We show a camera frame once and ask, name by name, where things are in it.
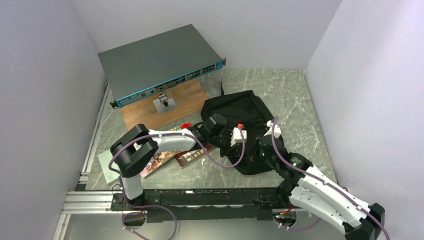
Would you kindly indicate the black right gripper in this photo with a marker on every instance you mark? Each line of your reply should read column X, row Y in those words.
column 258, row 144

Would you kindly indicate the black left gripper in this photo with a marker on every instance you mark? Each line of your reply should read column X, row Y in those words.
column 229, row 150

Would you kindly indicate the black student backpack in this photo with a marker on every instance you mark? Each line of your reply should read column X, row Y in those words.
column 249, row 110

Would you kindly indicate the dark red book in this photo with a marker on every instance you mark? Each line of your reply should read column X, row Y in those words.
column 185, row 158

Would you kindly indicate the red snack packet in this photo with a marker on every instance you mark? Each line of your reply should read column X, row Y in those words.
column 185, row 125

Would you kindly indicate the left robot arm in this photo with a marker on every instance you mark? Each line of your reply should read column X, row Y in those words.
column 134, row 150

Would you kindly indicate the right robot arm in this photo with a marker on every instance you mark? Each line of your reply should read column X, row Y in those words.
column 305, row 186

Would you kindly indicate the wooden base board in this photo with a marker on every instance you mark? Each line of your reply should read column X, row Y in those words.
column 189, row 98

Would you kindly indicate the grey notebook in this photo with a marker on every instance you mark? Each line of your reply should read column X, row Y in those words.
column 104, row 160

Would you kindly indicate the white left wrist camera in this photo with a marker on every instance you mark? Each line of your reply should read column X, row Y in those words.
column 239, row 135

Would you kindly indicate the metal switch stand bracket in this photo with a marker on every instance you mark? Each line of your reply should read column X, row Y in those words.
column 164, row 104

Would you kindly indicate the grey network switch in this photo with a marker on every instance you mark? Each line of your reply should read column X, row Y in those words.
column 146, row 67

